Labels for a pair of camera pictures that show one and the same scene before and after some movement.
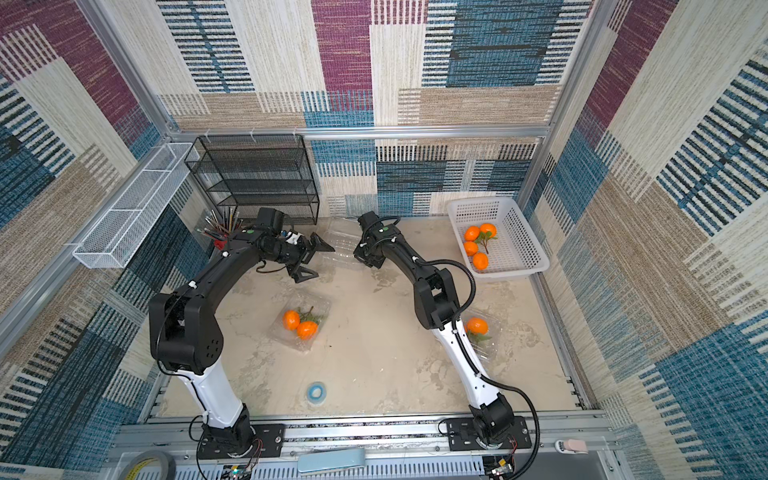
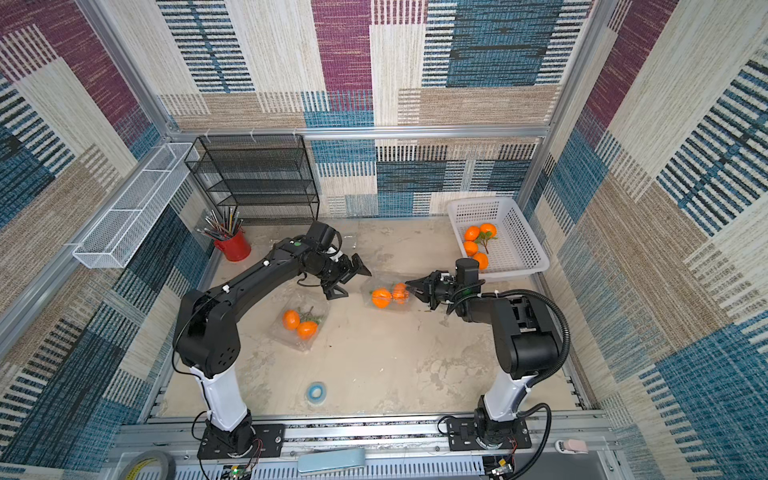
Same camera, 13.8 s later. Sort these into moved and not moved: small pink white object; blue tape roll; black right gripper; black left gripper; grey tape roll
Moved: black left gripper; black right gripper
Not moved: grey tape roll; small pink white object; blue tape roll
